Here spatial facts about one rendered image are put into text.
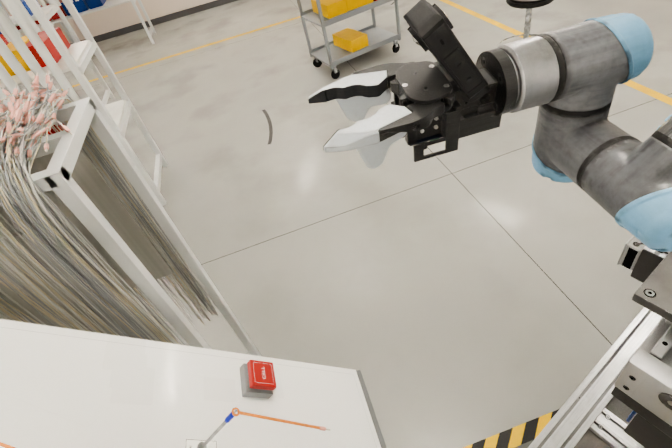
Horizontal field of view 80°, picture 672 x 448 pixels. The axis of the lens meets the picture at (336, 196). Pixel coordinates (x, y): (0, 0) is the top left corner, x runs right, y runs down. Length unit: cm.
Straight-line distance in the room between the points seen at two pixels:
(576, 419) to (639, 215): 129
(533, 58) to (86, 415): 71
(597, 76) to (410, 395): 161
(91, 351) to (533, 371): 168
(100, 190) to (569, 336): 191
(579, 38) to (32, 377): 79
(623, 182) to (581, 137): 8
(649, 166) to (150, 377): 72
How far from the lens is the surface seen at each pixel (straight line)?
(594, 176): 51
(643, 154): 50
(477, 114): 49
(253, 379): 79
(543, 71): 48
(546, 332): 211
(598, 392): 177
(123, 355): 76
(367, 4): 425
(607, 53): 52
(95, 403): 72
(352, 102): 48
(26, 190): 91
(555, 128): 55
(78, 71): 289
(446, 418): 189
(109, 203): 136
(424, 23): 40
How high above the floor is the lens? 179
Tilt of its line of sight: 41 degrees down
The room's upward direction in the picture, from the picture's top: 15 degrees counter-clockwise
